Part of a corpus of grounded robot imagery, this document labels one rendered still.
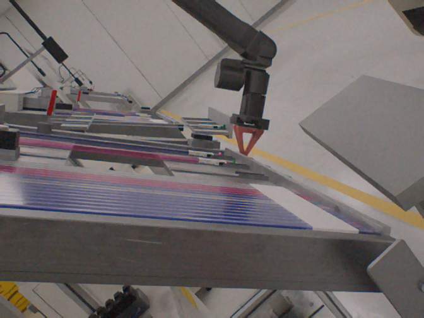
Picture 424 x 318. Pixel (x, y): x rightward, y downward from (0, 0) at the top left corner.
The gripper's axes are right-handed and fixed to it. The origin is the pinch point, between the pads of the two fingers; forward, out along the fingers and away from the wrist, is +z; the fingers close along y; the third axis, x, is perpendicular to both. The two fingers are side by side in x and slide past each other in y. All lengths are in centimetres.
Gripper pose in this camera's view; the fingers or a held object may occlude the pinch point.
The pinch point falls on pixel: (243, 153)
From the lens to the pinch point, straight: 105.8
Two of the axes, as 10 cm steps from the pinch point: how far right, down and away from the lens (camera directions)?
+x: 9.6, 1.3, 2.7
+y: 2.4, 1.6, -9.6
